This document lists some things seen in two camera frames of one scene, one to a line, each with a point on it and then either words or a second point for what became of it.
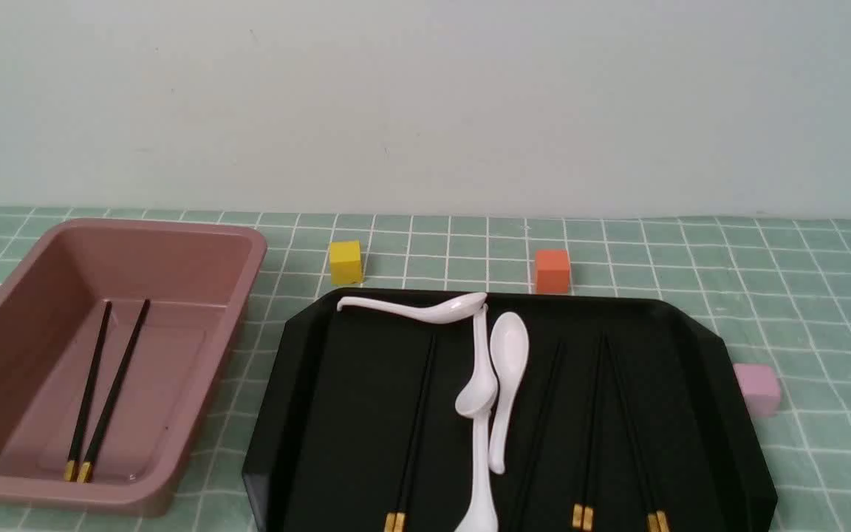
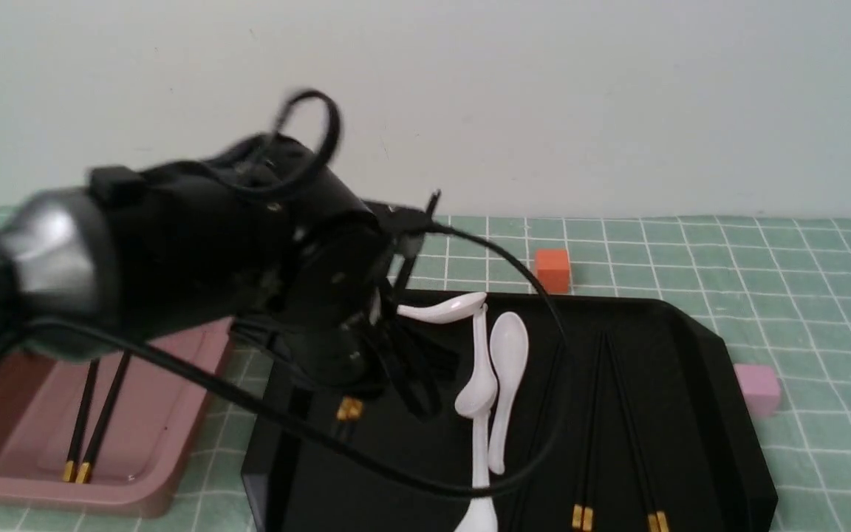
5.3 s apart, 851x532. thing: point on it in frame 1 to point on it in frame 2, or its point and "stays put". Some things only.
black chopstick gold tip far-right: (662, 513) stays put
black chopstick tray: (414, 437) to (351, 409)
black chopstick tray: (408, 438) to (350, 409)
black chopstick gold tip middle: (577, 506) stays put
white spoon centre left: (482, 391) stays put
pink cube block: (761, 387) stays put
